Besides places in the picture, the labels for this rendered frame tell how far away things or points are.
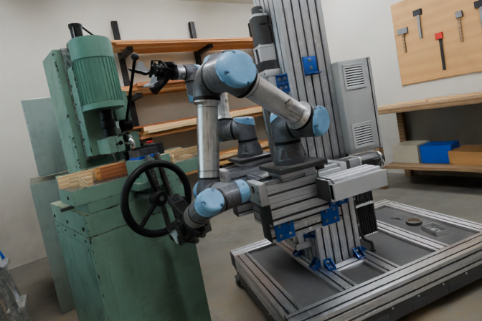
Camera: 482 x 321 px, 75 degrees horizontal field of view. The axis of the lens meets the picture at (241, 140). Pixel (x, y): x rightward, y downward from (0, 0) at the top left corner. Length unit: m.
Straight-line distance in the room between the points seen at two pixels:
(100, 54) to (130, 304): 1.04
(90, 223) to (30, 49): 2.87
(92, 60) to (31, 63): 2.48
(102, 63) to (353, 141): 1.22
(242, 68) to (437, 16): 3.12
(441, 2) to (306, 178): 2.90
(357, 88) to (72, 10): 3.28
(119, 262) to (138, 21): 3.33
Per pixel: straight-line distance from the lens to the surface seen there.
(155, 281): 1.51
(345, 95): 1.65
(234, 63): 0.97
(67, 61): 1.72
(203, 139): 1.07
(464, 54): 3.81
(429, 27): 3.94
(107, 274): 1.41
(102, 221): 1.36
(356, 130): 1.67
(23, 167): 3.84
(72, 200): 1.34
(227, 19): 4.89
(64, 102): 1.69
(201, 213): 0.92
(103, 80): 1.47
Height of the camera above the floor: 1.06
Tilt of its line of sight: 5 degrees down
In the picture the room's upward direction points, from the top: 11 degrees counter-clockwise
